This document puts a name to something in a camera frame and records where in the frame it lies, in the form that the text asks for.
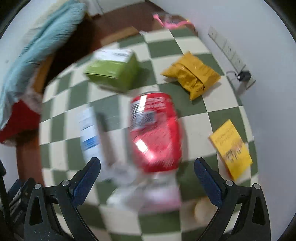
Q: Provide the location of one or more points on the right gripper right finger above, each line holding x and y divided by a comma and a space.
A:
253, 220

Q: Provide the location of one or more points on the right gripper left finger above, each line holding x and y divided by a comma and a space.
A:
52, 212

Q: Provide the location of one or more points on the white blue toothpaste box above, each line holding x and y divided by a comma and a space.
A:
92, 141

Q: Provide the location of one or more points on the pink white toothpaste box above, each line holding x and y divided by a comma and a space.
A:
147, 194

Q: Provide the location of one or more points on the red soda can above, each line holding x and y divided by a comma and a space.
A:
155, 133

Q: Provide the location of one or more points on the yellow book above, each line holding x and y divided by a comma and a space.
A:
231, 149

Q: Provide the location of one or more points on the red bed sheet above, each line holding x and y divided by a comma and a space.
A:
22, 119

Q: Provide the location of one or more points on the black plug adapter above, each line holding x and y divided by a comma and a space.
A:
244, 76

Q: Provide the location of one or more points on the green white checkered tablecloth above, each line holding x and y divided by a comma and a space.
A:
71, 92

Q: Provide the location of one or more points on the yellow snack bag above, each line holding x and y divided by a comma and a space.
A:
192, 74

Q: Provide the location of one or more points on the green cardboard box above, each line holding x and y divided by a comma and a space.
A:
114, 69

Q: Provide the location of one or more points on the light blue duvet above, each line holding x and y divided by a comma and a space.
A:
53, 33

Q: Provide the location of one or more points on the pink plastic hanger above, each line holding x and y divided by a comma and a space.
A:
170, 21

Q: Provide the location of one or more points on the white wall power strip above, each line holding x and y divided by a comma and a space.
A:
232, 56

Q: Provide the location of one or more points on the wooden bed frame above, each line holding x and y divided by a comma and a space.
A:
76, 47

